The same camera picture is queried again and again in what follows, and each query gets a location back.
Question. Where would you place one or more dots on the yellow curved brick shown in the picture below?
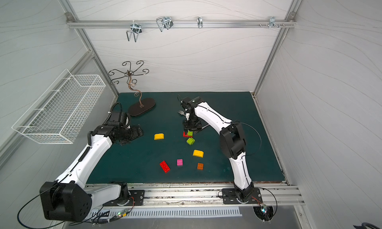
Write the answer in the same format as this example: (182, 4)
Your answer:
(198, 153)
(159, 136)

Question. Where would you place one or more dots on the white wire basket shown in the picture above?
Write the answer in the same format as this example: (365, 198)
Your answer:
(58, 115)

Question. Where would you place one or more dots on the metal hook clamp centre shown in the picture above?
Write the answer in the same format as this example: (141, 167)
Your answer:
(164, 23)

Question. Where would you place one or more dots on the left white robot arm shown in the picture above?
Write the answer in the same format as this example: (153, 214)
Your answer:
(67, 198)

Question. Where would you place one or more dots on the metal hook clamp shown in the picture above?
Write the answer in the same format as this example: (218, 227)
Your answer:
(134, 32)
(164, 23)

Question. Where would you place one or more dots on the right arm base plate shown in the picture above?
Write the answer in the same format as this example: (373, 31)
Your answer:
(229, 197)

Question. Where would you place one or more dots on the white vent strip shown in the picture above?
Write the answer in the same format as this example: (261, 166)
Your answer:
(188, 212)

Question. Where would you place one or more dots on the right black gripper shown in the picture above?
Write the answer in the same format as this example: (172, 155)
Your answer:
(191, 125)

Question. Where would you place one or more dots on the metal hook clamp left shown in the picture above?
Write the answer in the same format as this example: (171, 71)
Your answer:
(134, 32)

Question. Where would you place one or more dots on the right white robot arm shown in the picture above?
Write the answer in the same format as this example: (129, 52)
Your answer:
(231, 138)

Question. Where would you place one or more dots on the brown metal hook stand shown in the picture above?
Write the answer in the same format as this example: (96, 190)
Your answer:
(144, 104)

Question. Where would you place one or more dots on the small red brick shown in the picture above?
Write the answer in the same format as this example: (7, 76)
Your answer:
(185, 135)

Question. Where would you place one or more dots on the long red brick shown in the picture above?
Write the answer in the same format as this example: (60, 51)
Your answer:
(165, 167)

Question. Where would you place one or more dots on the metal bracket right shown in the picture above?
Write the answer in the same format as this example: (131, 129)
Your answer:
(273, 23)

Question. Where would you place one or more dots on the pink brick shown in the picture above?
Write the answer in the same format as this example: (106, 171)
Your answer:
(179, 162)

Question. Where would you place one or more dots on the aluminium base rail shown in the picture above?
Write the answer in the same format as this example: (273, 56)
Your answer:
(181, 195)

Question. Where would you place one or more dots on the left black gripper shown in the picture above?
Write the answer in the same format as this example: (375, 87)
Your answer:
(135, 132)

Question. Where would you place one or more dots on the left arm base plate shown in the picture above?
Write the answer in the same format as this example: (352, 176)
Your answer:
(134, 197)

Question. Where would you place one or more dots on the aluminium crossbar rail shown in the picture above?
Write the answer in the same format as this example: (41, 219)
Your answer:
(178, 24)

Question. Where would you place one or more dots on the small metal clip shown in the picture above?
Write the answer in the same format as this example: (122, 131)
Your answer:
(200, 22)

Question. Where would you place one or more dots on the green table mat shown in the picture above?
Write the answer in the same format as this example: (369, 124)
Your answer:
(139, 161)

